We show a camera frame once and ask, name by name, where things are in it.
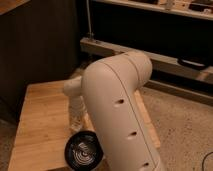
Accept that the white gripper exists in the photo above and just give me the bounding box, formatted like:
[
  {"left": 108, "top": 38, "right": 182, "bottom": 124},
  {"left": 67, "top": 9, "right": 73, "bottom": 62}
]
[{"left": 69, "top": 96, "right": 86, "bottom": 119}]

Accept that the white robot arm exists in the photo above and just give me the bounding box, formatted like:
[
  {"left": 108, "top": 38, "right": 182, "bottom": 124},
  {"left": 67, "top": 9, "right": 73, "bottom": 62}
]
[{"left": 64, "top": 51, "right": 165, "bottom": 171}]

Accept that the black ceramic bowl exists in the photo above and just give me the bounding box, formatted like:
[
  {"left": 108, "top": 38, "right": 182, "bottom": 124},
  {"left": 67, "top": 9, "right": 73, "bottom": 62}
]
[{"left": 64, "top": 131, "right": 103, "bottom": 171}]

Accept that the wooden table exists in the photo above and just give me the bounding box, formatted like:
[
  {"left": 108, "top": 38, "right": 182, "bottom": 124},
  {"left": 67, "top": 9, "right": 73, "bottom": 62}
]
[{"left": 8, "top": 80, "right": 160, "bottom": 171}]

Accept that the dark wooden cabinet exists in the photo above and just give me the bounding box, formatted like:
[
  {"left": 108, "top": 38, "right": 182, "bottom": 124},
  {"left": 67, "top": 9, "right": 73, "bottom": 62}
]
[{"left": 0, "top": 0, "right": 79, "bottom": 123}]

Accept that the grey metal shelf beam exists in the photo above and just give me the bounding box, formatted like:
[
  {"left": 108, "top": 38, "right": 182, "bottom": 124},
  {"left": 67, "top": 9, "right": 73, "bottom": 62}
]
[{"left": 80, "top": 37, "right": 213, "bottom": 85}]

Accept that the metal vertical pole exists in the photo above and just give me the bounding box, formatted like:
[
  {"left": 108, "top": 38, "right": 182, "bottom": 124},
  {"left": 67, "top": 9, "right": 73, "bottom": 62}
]
[{"left": 86, "top": 0, "right": 94, "bottom": 40}]

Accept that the black object on shelf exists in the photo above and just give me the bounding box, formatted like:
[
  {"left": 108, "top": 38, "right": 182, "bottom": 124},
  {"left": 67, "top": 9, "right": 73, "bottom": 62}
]
[{"left": 177, "top": 59, "right": 210, "bottom": 70}]

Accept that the upper wooden shelf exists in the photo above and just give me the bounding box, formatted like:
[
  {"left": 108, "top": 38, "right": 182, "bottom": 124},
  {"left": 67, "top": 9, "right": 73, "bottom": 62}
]
[{"left": 94, "top": 0, "right": 213, "bottom": 21}]

